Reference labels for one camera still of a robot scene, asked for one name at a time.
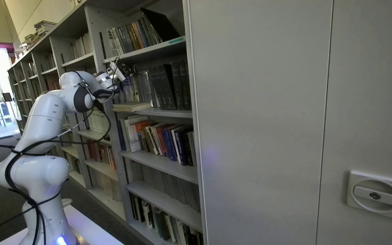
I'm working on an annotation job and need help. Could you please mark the grey metal bookshelf right unit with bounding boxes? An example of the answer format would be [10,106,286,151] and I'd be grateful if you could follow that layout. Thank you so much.
[86,0,205,245]

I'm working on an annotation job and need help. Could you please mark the grey metal bookshelf left unit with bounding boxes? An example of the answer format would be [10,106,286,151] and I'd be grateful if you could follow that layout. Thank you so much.
[6,31,127,223]

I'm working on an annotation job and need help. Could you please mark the pile of flat books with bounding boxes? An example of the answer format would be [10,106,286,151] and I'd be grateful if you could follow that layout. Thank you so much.
[112,102,152,113]

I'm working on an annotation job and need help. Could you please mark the white cabinet lock handle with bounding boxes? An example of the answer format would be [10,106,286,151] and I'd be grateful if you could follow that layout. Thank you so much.
[346,170,392,219]

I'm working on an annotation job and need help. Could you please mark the grey metal bookshelf unit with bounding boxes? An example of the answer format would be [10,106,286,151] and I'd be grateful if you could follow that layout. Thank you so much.
[86,0,205,245]
[6,31,127,223]

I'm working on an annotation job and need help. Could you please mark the white robot table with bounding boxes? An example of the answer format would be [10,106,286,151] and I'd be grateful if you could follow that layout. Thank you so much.
[0,203,126,245]

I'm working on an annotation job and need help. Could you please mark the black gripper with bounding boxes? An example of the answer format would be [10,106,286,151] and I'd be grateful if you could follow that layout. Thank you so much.
[109,61,127,82]

